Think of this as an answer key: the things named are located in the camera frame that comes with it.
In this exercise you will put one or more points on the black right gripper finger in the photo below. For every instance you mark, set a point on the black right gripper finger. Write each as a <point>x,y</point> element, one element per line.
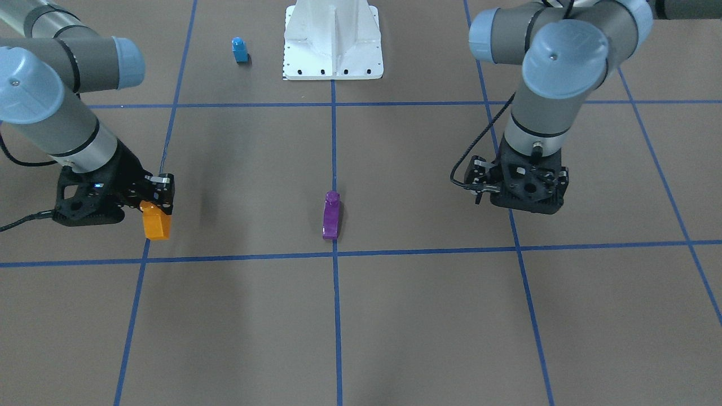
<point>161,191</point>

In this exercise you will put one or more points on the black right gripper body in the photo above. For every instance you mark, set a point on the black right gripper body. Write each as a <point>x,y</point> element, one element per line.
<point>127,167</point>

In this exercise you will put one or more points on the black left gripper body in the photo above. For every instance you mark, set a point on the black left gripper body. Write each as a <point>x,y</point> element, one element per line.
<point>478,171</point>

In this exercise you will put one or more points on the orange trapezoid block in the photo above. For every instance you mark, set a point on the orange trapezoid block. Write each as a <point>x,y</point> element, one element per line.
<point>156,223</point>

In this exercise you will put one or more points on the purple trapezoid block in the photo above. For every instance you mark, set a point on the purple trapezoid block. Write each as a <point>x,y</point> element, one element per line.
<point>331,216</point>

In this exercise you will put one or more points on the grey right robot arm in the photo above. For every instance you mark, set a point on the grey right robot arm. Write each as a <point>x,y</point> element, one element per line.
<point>44,74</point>

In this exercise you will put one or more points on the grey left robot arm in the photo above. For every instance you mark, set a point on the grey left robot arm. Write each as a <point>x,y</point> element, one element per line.
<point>565,52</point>

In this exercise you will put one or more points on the small blue block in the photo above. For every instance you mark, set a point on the small blue block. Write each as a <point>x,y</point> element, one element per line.
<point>239,50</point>

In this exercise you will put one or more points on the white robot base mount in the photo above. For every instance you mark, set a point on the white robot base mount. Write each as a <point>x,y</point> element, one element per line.
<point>332,40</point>

